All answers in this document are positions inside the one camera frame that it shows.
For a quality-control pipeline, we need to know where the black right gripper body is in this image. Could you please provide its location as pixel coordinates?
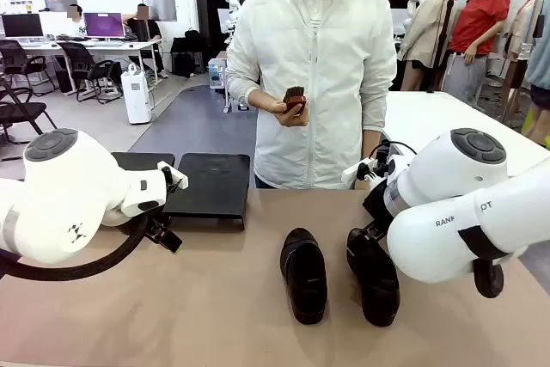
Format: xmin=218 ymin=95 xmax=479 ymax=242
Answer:
xmin=363 ymin=180 xmax=394 ymax=230

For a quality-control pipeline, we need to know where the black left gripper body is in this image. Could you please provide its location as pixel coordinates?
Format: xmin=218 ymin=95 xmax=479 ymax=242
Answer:
xmin=152 ymin=203 xmax=175 ymax=230

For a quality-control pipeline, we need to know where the black leather loafer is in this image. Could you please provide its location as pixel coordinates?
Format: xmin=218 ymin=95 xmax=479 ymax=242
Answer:
xmin=279 ymin=227 xmax=328 ymax=326
xmin=345 ymin=227 xmax=401 ymax=327

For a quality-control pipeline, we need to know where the brown shoe brush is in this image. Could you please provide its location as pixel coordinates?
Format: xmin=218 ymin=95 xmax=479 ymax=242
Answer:
xmin=282 ymin=86 xmax=308 ymax=117

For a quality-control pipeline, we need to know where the person's left forearm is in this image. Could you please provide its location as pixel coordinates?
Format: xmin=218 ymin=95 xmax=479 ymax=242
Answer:
xmin=359 ymin=83 xmax=394 ymax=161

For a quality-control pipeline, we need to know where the person's right forearm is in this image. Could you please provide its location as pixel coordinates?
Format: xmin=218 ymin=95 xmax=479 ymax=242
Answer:
xmin=226 ymin=70 xmax=270 ymax=113

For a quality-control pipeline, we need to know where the black shoe stand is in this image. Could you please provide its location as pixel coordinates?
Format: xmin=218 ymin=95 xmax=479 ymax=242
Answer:
xmin=162 ymin=152 xmax=252 ymax=231
xmin=110 ymin=151 xmax=177 ymax=213

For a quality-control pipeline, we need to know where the person's right hand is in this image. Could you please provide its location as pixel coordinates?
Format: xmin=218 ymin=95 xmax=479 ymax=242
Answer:
xmin=256 ymin=90 xmax=309 ymax=128

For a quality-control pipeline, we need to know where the white work table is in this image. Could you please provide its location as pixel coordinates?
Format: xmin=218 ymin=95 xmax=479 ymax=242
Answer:
xmin=380 ymin=90 xmax=534 ymax=157

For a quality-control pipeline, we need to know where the white air purifier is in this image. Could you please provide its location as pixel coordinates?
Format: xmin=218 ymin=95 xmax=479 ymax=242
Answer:
xmin=120 ymin=63 xmax=153 ymax=125

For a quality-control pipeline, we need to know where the computer case with lights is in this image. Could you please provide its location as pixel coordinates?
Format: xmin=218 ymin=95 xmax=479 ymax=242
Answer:
xmin=207 ymin=57 xmax=228 ymax=91

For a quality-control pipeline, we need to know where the person in white jacket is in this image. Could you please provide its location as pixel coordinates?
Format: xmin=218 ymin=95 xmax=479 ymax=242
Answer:
xmin=225 ymin=0 xmax=399 ymax=191

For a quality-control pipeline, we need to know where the black backpack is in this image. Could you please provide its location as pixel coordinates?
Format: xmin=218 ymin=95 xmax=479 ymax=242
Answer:
xmin=170 ymin=28 xmax=208 ymax=79

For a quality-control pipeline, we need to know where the black office chair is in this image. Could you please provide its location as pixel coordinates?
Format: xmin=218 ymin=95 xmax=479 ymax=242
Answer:
xmin=0 ymin=77 xmax=59 ymax=145
xmin=0 ymin=39 xmax=58 ymax=94
xmin=56 ymin=41 xmax=125 ymax=105

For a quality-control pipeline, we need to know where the white office desk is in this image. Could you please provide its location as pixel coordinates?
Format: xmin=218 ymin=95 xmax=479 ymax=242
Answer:
xmin=0 ymin=36 xmax=163 ymax=104

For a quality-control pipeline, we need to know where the mannequin in beige coat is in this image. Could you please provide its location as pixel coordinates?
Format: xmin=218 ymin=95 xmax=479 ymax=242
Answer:
xmin=395 ymin=0 xmax=457 ymax=93

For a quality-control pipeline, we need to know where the seated person in black shirt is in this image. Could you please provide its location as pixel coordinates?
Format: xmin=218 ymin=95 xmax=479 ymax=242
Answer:
xmin=122 ymin=3 xmax=167 ymax=76

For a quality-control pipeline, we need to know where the purple screen computer monitor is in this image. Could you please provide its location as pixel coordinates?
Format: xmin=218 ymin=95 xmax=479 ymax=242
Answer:
xmin=82 ymin=11 xmax=126 ymax=40

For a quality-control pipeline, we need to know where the seated person in white shirt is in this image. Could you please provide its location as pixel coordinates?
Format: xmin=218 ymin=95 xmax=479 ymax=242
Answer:
xmin=66 ymin=3 xmax=89 ymax=38

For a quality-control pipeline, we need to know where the mannequin in beige garment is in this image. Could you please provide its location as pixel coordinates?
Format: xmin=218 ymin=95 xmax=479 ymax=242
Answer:
xmin=502 ymin=0 xmax=538 ymax=123

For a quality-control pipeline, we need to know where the mannequin in teal top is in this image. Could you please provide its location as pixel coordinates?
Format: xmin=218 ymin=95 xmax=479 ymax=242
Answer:
xmin=524 ymin=22 xmax=550 ymax=144

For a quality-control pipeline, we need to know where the small white background robot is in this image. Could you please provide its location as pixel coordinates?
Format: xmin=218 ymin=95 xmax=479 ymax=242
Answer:
xmin=223 ymin=0 xmax=243 ymax=35

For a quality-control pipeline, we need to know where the grey poster with red circle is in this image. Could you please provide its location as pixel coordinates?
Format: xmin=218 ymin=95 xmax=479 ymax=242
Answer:
xmin=41 ymin=0 xmax=79 ymax=14

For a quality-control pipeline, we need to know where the black screen computer monitor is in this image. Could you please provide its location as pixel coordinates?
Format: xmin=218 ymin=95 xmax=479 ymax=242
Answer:
xmin=1 ymin=13 xmax=46 ymax=40

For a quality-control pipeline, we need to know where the silver metal pole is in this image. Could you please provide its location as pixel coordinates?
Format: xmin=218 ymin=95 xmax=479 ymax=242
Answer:
xmin=522 ymin=0 xmax=547 ymax=61

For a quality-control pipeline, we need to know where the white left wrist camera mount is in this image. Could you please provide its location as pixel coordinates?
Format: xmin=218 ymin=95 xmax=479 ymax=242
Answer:
xmin=156 ymin=161 xmax=189 ymax=190

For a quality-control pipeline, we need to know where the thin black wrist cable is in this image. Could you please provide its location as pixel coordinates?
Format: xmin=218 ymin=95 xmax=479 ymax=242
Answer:
xmin=368 ymin=139 xmax=418 ymax=170

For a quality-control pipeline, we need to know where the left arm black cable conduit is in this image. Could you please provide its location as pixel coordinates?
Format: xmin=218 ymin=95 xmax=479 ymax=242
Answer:
xmin=0 ymin=211 xmax=150 ymax=282

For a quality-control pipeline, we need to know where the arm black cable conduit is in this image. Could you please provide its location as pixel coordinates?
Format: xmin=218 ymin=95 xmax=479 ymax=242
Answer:
xmin=457 ymin=224 xmax=516 ymax=299
xmin=0 ymin=211 xmax=150 ymax=282

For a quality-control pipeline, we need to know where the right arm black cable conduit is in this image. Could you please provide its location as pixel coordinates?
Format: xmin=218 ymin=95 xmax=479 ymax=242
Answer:
xmin=457 ymin=224 xmax=516 ymax=299

